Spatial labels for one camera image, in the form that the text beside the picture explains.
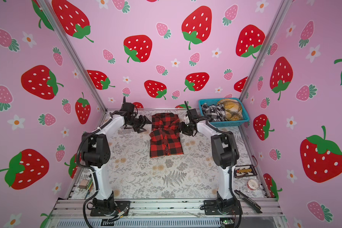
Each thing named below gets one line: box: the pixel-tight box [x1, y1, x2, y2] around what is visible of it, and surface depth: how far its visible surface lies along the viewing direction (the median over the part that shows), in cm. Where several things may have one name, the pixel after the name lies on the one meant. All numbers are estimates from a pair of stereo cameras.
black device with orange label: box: [233, 164, 258, 177], surface depth 87 cm
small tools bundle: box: [77, 178, 94, 200], surface depth 83 cm
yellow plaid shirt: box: [217, 98, 244, 121], surface depth 110 cm
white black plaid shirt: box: [201, 103, 227, 123], surface depth 110 cm
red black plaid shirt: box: [149, 112, 184, 159], surface depth 97 cm
